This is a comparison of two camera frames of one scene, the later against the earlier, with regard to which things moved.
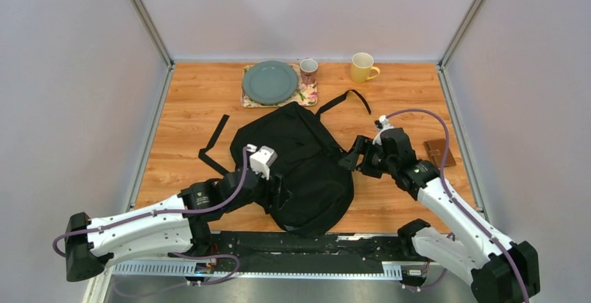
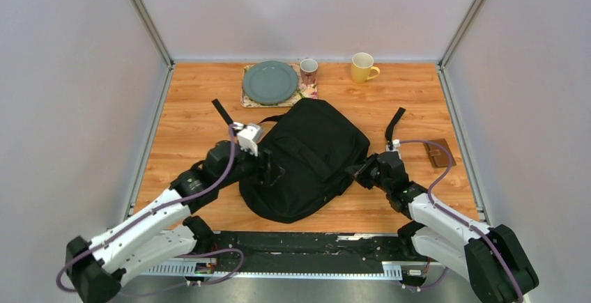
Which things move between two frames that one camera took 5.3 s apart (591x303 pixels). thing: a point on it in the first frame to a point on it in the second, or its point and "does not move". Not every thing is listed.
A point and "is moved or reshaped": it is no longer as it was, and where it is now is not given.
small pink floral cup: (309, 67) does not move
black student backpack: (316, 189) is moved or reshaped
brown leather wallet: (435, 149) does not move
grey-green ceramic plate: (270, 81) does not move
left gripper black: (274, 200) to (269, 173)
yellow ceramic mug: (362, 68) does not move
